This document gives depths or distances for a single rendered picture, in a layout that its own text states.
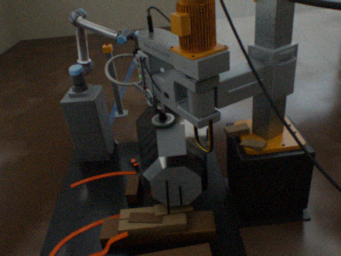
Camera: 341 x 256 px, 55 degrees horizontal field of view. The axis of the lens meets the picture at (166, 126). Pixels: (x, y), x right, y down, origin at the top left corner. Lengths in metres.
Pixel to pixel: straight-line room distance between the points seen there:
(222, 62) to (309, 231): 1.77
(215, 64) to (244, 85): 0.41
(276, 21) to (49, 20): 8.48
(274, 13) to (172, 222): 1.82
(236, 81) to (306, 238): 1.53
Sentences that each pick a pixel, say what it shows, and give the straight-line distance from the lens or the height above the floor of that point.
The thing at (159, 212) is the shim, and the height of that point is 0.24.
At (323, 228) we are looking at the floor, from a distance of 3.29.
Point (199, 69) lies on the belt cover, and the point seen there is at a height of 1.62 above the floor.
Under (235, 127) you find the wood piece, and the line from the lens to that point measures 2.91.
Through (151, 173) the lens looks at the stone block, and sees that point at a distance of 2.70.
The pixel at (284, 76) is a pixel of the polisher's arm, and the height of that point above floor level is 1.36.
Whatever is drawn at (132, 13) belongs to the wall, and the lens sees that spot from 9.62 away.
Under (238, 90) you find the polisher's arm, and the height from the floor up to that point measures 1.34.
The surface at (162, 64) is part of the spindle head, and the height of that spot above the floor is 1.42.
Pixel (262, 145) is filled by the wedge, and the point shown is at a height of 0.83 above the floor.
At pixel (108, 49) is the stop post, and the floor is 1.04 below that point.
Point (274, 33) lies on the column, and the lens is 2.46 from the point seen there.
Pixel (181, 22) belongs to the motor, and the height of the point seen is 1.91.
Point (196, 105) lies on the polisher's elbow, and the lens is 2.26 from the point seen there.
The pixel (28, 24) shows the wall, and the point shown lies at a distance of 10.59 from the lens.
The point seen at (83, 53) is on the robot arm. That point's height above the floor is 1.28.
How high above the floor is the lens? 2.38
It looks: 31 degrees down
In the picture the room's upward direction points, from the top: 7 degrees counter-clockwise
